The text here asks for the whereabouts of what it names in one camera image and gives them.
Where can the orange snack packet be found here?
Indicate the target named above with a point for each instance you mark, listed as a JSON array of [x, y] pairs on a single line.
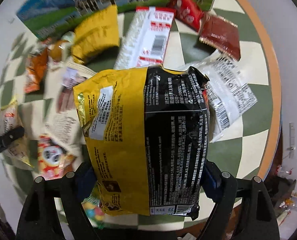
[[36, 66]]

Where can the cartoon face snack packet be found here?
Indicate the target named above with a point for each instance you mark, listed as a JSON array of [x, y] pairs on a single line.
[[54, 161]]

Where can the green orange candy packet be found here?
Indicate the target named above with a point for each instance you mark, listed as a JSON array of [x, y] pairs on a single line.
[[92, 208]]

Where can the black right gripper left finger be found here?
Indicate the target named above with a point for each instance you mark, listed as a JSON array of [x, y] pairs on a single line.
[[39, 219]]

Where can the beige printed snack bag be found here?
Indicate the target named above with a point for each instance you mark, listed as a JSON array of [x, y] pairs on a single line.
[[62, 120]]

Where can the packaged brown braised egg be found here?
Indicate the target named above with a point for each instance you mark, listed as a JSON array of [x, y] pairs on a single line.
[[59, 51]]

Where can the yellow black snack bag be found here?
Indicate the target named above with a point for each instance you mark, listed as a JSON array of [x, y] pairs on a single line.
[[146, 131]]

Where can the red shiny snack packet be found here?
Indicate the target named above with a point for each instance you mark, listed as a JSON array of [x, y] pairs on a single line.
[[188, 12]]

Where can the white barcode snack packet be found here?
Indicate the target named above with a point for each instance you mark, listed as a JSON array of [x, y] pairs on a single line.
[[228, 94]]

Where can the red white noodle packet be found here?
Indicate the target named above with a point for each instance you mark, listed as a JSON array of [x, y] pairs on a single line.
[[146, 40]]

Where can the dark red packet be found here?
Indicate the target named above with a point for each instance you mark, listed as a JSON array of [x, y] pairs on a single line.
[[221, 34]]

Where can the yellow crinkled snack bag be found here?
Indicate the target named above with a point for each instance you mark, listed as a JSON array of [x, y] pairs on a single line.
[[96, 34]]

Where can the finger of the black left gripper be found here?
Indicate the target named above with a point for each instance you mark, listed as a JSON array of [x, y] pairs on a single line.
[[11, 136]]

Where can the green white checkered tablecloth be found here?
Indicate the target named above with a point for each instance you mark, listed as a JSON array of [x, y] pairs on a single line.
[[246, 148]]

